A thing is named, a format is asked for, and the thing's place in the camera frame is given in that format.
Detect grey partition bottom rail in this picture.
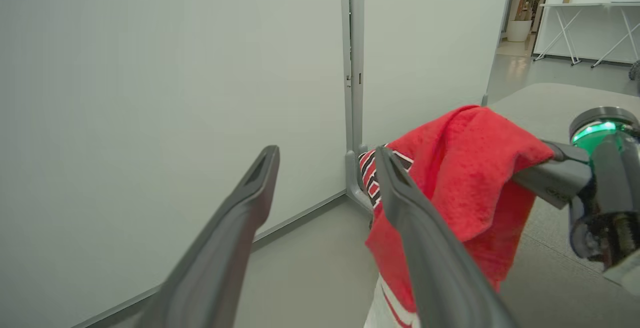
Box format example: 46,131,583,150
70,191,349,328

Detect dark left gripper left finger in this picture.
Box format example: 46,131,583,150
107,145,281,328

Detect grey fabric sofa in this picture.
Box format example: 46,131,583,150
487,82,640,328

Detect short grey partition foot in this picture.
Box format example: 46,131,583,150
344,143,374,212

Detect white plant pot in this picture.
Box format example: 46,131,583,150
506,19,534,43

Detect red and white shirt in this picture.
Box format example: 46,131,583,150
358,104,555,328

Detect white folding table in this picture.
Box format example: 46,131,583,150
532,1,640,68

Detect grey partition post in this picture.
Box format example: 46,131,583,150
339,0,366,154

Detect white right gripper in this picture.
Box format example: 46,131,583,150
512,132,640,297

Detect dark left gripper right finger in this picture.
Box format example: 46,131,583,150
374,146,517,328

